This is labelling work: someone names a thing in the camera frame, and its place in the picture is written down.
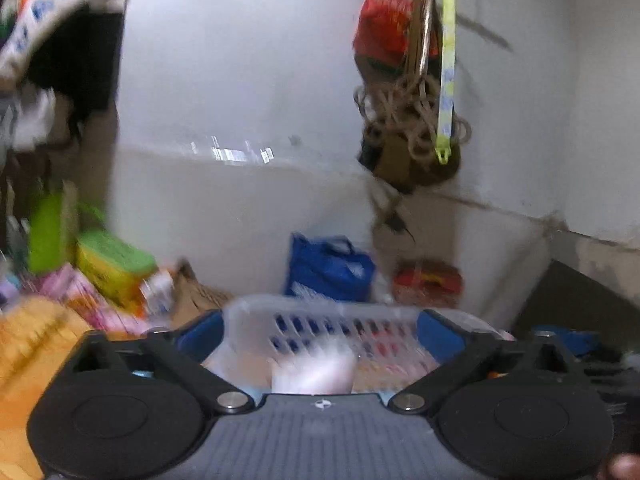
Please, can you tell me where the person's right hand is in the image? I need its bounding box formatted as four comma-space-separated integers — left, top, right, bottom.
597, 453, 640, 480

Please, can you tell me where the red patterned gift box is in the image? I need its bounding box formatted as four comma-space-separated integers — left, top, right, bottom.
392, 259, 464, 308

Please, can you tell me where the translucent white plastic basket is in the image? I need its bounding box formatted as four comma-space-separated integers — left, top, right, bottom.
203, 295, 503, 394

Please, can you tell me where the green yellow tin box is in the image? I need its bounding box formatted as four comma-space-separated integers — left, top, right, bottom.
76, 230, 157, 307

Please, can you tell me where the dark wooden headboard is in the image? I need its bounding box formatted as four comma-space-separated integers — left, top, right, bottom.
512, 260, 639, 352

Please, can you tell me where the yellow floral blanket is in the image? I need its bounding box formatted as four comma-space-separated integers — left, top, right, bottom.
1, 296, 91, 479

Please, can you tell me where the blue shopping bag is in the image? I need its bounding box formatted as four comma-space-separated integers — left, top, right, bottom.
283, 233, 376, 302

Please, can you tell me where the green paper bag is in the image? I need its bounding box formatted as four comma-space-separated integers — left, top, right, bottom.
27, 190, 78, 275

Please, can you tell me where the black hanging jacket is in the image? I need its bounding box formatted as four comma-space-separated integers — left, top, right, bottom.
27, 9, 125, 122

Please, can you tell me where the red hanging plastic bag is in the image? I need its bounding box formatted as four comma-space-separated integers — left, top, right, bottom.
352, 0, 413, 68

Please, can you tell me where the black charger with cable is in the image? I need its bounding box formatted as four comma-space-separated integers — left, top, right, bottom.
370, 194, 416, 240

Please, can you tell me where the yellow green lanyard strap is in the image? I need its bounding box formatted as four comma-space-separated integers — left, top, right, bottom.
433, 0, 458, 165

